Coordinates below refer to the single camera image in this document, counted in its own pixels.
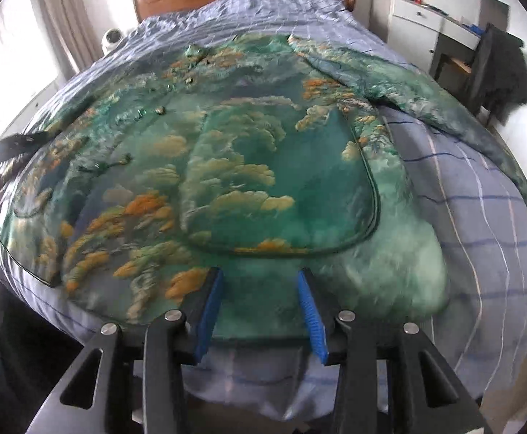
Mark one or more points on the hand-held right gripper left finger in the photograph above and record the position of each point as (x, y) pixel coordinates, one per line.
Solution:
(211, 312)

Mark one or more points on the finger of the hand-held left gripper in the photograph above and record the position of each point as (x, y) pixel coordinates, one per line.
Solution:
(17, 144)

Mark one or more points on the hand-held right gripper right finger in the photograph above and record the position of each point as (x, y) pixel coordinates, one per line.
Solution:
(311, 316)

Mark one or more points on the green cloud-print jacket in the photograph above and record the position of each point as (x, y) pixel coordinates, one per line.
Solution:
(268, 167)

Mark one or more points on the dark clothes on chair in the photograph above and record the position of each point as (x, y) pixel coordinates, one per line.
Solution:
(498, 68)

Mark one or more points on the bright window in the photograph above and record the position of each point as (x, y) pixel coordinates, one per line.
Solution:
(14, 49)

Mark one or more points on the beige curtain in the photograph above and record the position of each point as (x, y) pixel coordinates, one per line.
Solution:
(64, 9)

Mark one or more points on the white round device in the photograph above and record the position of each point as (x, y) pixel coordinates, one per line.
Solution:
(112, 40)

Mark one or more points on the blue plaid bed blanket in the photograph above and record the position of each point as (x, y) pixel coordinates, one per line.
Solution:
(462, 235)

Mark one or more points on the person's dark clothing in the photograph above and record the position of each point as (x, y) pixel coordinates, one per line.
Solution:
(23, 348)

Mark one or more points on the wooden chair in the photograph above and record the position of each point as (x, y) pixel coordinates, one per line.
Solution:
(456, 65)

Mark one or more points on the white desk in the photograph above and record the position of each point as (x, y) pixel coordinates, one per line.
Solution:
(415, 13)

